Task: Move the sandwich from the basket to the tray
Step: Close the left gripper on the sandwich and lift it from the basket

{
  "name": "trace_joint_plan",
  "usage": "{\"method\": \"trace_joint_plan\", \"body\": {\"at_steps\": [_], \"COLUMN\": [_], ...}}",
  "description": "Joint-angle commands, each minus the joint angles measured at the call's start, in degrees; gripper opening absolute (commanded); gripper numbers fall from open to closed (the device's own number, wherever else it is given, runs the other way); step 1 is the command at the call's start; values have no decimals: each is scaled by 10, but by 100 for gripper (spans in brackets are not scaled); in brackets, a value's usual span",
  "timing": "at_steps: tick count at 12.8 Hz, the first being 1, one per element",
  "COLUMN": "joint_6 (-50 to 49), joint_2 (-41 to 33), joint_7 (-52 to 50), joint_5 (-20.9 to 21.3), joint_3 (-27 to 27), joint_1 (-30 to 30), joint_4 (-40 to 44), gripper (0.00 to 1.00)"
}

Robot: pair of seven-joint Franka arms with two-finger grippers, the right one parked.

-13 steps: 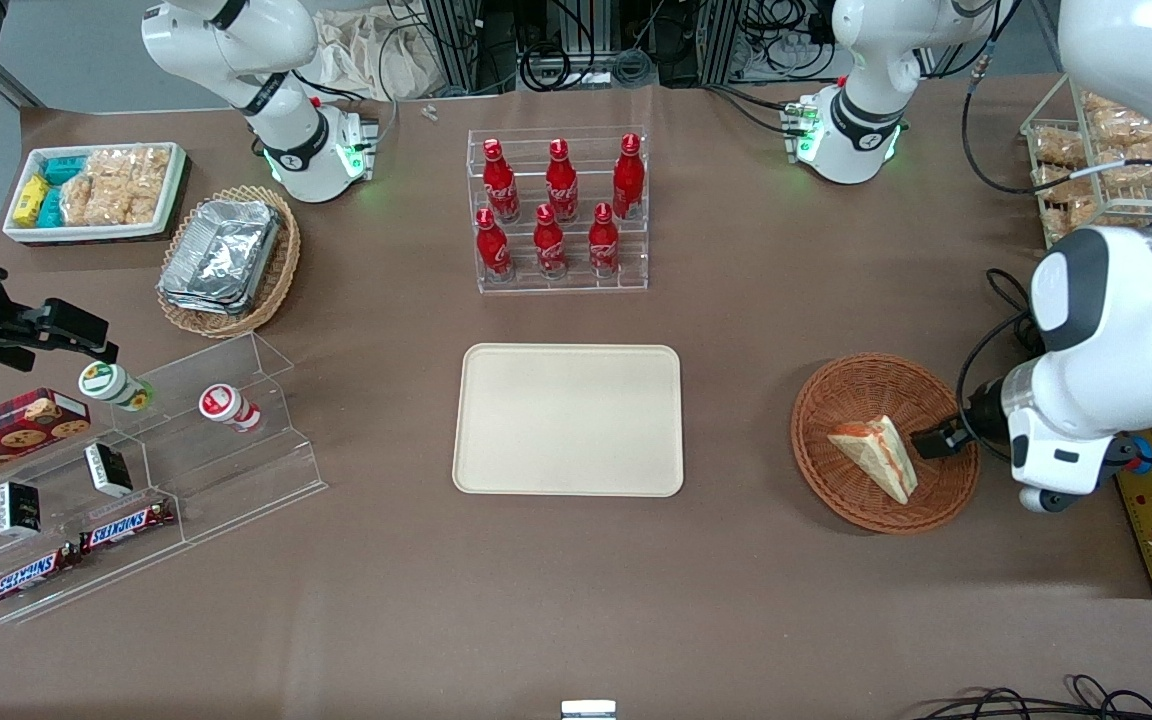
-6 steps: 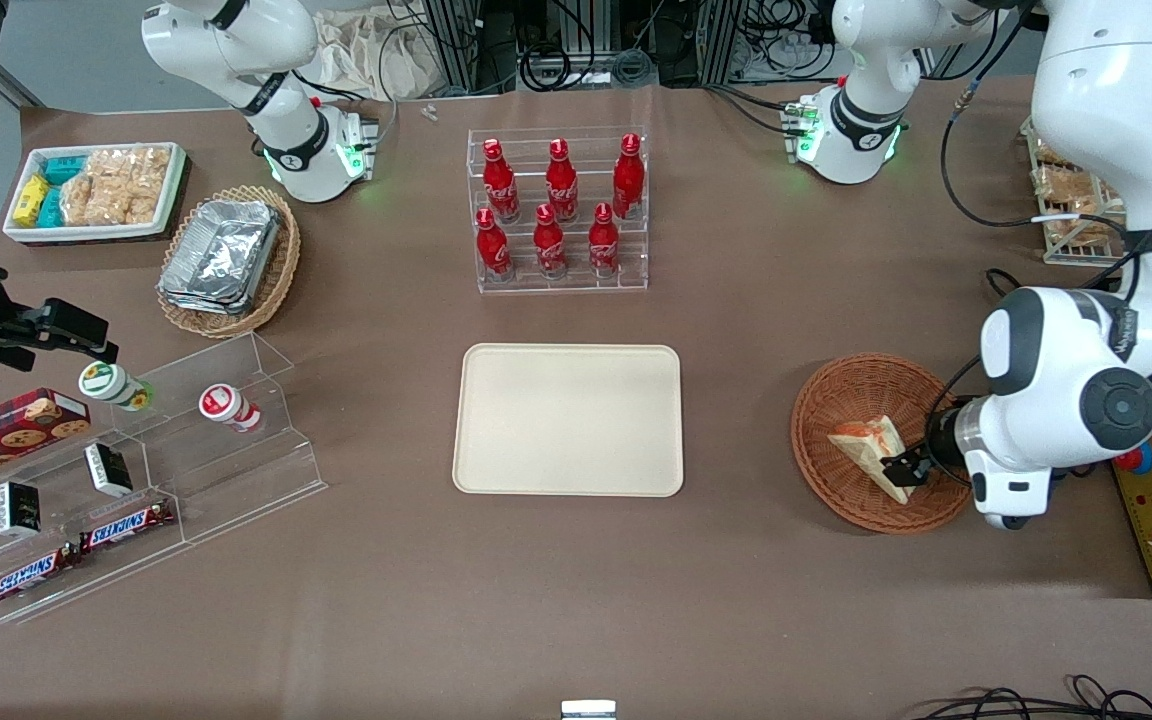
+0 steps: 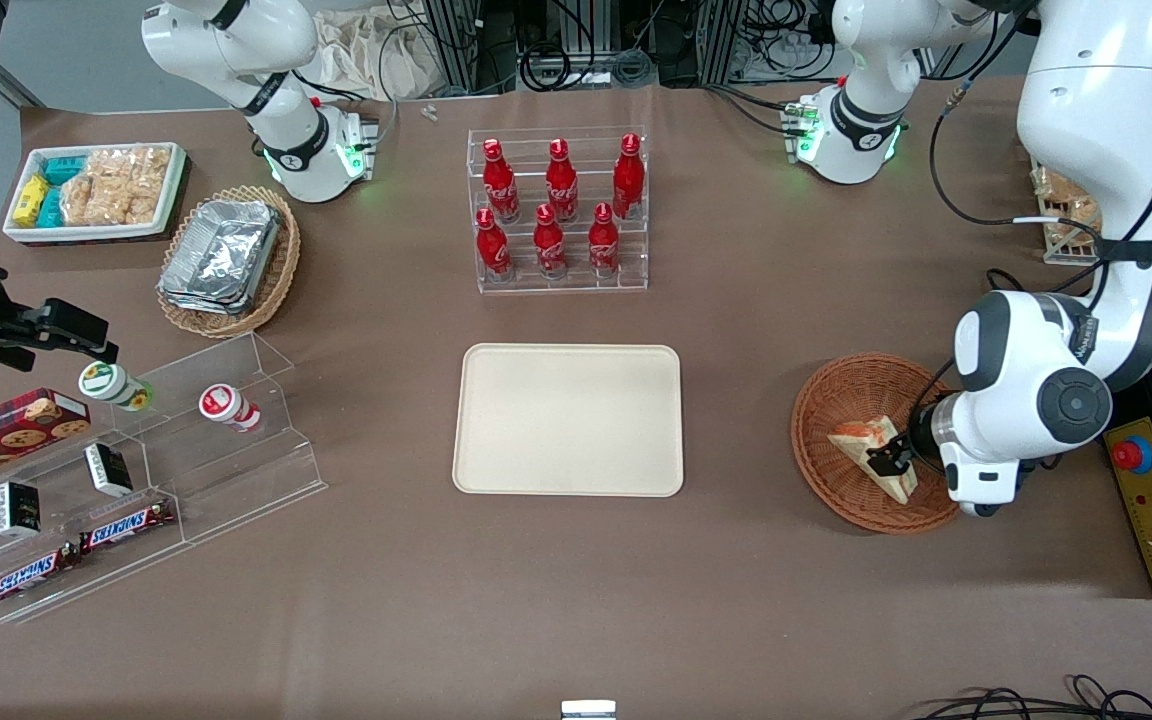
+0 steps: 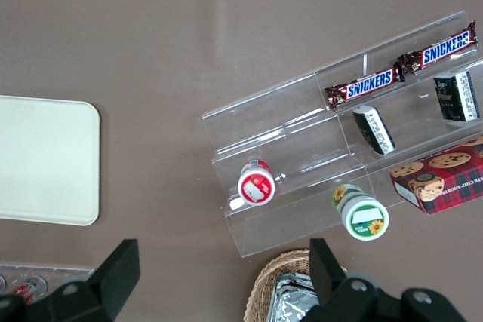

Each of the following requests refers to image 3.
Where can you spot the clear acrylic stepped shelf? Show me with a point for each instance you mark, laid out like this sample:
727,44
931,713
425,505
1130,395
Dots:
236,470

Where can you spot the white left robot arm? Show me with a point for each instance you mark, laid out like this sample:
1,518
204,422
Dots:
1086,150

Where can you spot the white edge marker block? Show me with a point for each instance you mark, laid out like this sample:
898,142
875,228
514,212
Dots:
588,710

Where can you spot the small black white box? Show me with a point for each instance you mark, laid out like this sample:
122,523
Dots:
108,470
18,508

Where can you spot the beige plastic tray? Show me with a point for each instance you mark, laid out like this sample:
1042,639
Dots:
568,420

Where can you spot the oval light wicker basket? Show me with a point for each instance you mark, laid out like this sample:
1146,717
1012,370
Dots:
281,270

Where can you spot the beige cloth bag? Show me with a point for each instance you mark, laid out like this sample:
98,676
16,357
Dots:
376,55

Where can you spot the white rectangular snack tray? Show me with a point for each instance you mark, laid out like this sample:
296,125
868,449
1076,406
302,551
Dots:
96,233

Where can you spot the fried snack bag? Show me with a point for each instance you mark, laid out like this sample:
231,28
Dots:
1076,220
1054,182

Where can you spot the red cola bottle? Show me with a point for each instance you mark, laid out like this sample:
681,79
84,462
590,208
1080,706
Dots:
603,245
549,245
500,185
492,248
562,185
628,180

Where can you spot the aluminium equipment frame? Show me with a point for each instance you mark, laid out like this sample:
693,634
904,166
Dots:
576,40

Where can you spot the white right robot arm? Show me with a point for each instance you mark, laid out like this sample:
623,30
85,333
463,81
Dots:
276,60

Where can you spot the round brown wicker basket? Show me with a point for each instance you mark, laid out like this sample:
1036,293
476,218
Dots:
841,385

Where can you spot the teal snack packet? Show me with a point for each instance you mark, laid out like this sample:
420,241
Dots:
51,210
64,168

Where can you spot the yellow snack packet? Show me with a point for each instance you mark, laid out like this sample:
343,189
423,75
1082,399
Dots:
30,200

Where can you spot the snickers chocolate bar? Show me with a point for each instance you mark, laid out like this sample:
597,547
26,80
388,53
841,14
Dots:
31,577
126,525

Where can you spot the green lid yogurt cup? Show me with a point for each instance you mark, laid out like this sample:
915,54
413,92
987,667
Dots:
106,383

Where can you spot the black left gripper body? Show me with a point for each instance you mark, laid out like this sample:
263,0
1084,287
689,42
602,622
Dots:
917,433

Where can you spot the red plaid cookie box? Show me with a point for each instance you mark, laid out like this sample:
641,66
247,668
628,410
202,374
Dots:
11,430

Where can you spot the triangular sandwich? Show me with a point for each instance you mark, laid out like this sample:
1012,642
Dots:
858,440

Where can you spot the clear rice cracker bag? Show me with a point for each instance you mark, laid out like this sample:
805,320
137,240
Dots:
101,205
136,168

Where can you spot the stack of foil trays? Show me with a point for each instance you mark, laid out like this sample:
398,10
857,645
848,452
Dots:
221,255

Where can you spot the clear acrylic bottle rack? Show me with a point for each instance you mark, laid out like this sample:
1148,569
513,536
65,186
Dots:
576,285

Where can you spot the red lid yogurt cup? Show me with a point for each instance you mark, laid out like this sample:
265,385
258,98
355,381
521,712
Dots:
224,404

